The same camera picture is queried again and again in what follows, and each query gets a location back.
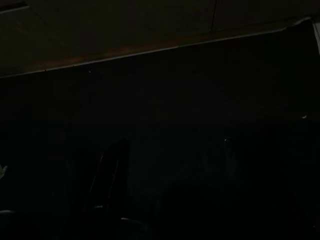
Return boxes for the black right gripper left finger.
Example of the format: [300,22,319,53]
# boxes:
[83,137,131,217]

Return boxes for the black floor mat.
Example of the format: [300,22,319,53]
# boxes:
[0,19,320,240]

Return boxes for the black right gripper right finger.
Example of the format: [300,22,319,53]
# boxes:
[222,137,245,201]

